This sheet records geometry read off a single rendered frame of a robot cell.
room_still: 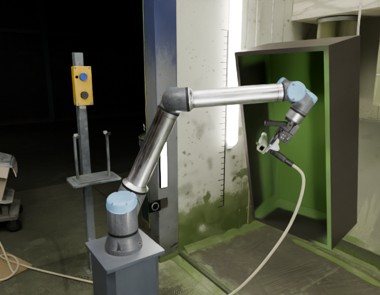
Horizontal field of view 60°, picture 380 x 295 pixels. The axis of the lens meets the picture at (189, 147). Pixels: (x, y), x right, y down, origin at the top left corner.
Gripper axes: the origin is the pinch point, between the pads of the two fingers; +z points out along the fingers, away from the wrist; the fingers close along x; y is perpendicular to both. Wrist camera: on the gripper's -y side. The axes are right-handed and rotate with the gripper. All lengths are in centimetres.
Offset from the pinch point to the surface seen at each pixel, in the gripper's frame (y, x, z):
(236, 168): -1, 109, 49
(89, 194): -83, 27, 105
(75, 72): -127, 17, 30
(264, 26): -50, 128, -67
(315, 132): 25, 50, -19
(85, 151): -100, 26, 78
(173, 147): -52, 58, 49
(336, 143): 29.9, 10.8, -21.9
